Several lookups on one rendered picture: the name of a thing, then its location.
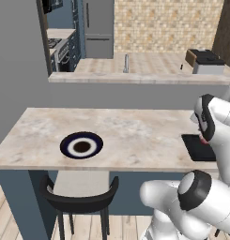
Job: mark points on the black microwave oven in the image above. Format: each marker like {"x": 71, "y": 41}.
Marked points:
{"x": 52, "y": 5}

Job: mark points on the silver sink tap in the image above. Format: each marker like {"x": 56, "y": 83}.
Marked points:
{"x": 126, "y": 64}

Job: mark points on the white and black toaster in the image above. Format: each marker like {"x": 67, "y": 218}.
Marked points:
{"x": 207, "y": 64}

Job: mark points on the pink food item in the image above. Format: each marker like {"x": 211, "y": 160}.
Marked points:
{"x": 203, "y": 140}

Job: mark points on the dark wood tall cupboard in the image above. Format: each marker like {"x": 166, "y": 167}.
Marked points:
{"x": 225, "y": 28}

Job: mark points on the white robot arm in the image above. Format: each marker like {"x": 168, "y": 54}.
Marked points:
{"x": 213, "y": 200}

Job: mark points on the blue cupboard run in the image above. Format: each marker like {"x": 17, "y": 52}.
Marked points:
{"x": 76, "y": 37}

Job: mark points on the navy and white plate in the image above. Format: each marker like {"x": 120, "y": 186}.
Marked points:
{"x": 81, "y": 146}

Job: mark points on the black tray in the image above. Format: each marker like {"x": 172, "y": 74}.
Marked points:
{"x": 197, "y": 151}

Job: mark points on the grey fridge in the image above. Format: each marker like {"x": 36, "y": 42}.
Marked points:
{"x": 99, "y": 28}

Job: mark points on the steel oven with hob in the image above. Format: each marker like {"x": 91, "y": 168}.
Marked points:
{"x": 61, "y": 54}

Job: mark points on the blue island counter base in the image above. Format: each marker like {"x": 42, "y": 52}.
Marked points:
{"x": 16, "y": 200}

